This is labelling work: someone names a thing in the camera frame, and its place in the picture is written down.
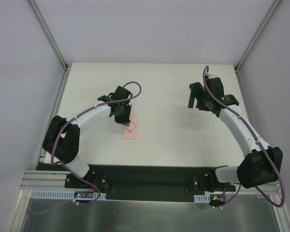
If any pink silicone phone case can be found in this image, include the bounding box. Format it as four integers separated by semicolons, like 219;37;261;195
122;114;139;140

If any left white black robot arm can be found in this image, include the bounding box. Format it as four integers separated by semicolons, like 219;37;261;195
43;86;132;188

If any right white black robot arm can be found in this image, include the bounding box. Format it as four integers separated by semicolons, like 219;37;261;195
188;77;283;191

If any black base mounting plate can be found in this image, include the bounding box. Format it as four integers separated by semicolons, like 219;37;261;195
36;162;242;201

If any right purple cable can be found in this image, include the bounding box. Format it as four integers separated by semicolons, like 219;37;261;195
202;65;287;211

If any purple cable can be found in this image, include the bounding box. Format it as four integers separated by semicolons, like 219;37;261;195
50;81;143;206
202;65;287;211

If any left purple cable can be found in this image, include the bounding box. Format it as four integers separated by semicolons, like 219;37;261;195
50;81;143;206

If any right aluminium frame post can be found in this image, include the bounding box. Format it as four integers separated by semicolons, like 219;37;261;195
234;0;283;73

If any aluminium frame post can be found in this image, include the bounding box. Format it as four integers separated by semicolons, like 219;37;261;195
234;0;283;73
26;0;69;71

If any right white cable duct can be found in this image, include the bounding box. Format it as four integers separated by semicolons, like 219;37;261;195
193;194;211;203

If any white cable duct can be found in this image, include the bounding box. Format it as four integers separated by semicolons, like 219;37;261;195
31;190;106;201
193;194;211;203

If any front aluminium rail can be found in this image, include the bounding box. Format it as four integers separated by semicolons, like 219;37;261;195
20;170;68;189

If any left white cable duct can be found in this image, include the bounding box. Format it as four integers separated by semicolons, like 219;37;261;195
31;190;106;201

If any left aluminium frame post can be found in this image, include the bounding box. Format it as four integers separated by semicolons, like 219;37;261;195
26;0;69;71

